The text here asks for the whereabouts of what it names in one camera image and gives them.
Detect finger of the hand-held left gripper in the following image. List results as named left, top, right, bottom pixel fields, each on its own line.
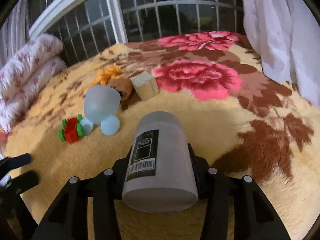
left=0, top=154, right=32, bottom=171
left=7, top=171, right=39, bottom=193

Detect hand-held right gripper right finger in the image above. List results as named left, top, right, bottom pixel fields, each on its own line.
left=187, top=144, right=292, bottom=240

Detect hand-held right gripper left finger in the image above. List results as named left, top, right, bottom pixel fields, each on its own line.
left=31, top=146, right=133, bottom=240

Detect frosted grey cup black label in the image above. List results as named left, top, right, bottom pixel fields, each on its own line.
left=122, top=112, right=199, bottom=213

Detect floral printed blanket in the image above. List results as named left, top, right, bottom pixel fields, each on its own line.
left=0, top=31, right=320, bottom=240

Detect red green toy car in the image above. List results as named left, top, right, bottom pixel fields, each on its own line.
left=59, top=114, right=84, bottom=144

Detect pale blue footed cup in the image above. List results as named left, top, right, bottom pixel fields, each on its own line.
left=81, top=85, right=121, bottom=137

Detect brown plush toy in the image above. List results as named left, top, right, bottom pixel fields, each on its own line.
left=96, top=64, right=133, bottom=102

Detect wooden block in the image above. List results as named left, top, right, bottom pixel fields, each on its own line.
left=131, top=72, right=160, bottom=102

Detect folded floral quilt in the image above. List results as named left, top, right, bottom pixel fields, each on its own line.
left=0, top=33, right=67, bottom=133

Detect pale sheer curtain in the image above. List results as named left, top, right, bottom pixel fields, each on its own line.
left=0, top=0, right=30, bottom=68

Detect white framed window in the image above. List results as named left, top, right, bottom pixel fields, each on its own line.
left=29, top=0, right=247, bottom=65

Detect white curtain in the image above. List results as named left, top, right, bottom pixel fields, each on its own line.
left=236, top=0, right=320, bottom=108

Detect metal window guard bars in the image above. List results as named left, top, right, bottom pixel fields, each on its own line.
left=35, top=0, right=244, bottom=64

